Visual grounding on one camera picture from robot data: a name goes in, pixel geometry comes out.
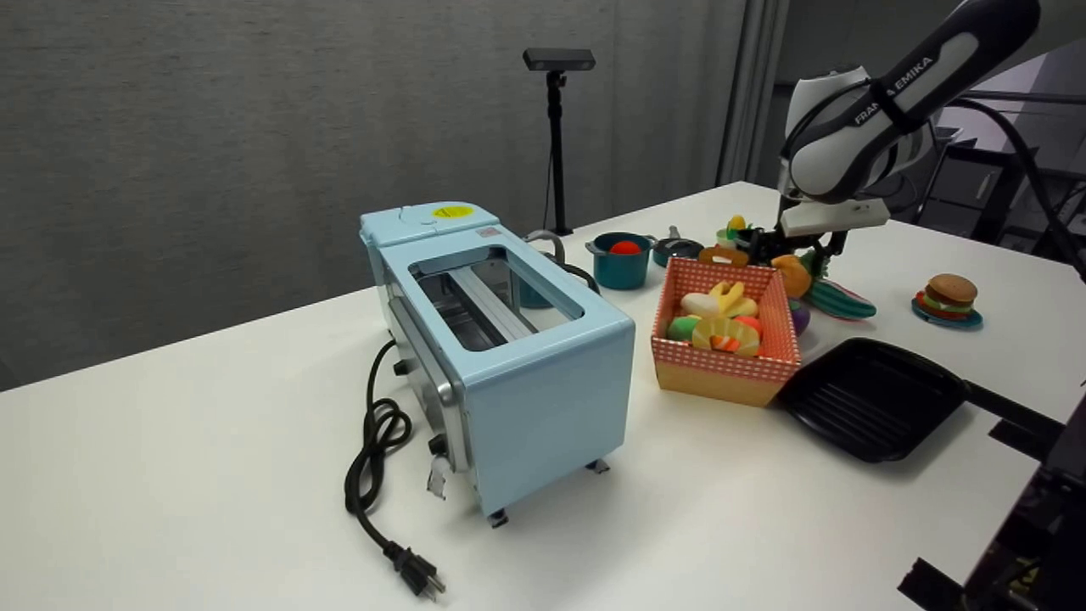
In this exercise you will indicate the orange plush with green leaves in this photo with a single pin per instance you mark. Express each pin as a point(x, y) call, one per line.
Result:
point(790, 281)

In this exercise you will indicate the small dark toy pot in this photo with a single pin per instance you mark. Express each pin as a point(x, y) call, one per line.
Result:
point(675, 248)

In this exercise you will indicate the small green plush toy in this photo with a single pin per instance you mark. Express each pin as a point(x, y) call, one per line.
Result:
point(681, 326)

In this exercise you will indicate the black stereo camera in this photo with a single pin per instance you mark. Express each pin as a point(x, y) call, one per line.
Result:
point(558, 58)

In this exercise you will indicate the orange checkered cardboard basket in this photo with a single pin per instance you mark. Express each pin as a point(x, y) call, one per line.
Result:
point(722, 375)

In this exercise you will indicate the green striped plush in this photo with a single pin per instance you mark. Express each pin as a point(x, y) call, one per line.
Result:
point(846, 302)

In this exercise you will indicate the black ridged grill pan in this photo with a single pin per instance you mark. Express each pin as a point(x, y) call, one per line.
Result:
point(868, 394)

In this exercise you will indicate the purple plush toy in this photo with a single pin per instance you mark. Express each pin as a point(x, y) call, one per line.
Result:
point(800, 322)

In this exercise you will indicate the yellow round plush toy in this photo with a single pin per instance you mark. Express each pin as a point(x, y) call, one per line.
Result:
point(722, 333)

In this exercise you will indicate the teal toy plate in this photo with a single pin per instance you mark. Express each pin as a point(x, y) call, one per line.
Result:
point(966, 324)

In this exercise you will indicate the toy burger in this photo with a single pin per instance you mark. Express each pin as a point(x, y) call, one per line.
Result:
point(949, 293)

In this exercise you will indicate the yellow green toy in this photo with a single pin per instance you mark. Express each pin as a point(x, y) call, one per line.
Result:
point(738, 225)

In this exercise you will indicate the teal toy pot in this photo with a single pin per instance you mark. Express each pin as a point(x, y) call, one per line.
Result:
point(618, 274)

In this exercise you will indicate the black camera stand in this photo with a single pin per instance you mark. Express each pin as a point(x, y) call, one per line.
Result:
point(558, 146)

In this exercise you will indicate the light blue toaster oven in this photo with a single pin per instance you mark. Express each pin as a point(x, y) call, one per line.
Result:
point(543, 408)

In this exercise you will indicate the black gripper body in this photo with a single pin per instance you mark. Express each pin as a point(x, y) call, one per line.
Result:
point(822, 239)

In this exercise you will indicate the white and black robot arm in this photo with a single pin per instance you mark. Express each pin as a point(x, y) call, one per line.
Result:
point(868, 124)

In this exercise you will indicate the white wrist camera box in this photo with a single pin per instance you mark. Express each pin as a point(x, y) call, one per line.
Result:
point(833, 215)

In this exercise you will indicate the yellow banana plush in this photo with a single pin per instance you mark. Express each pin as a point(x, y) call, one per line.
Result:
point(730, 301)

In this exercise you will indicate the short black tape strip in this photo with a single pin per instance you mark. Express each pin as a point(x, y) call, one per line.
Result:
point(1022, 438)

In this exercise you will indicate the red toy tomato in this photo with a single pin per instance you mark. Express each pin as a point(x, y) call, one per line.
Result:
point(625, 248)

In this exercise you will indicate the brown toy donut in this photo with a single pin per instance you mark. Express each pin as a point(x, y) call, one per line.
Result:
point(722, 260)

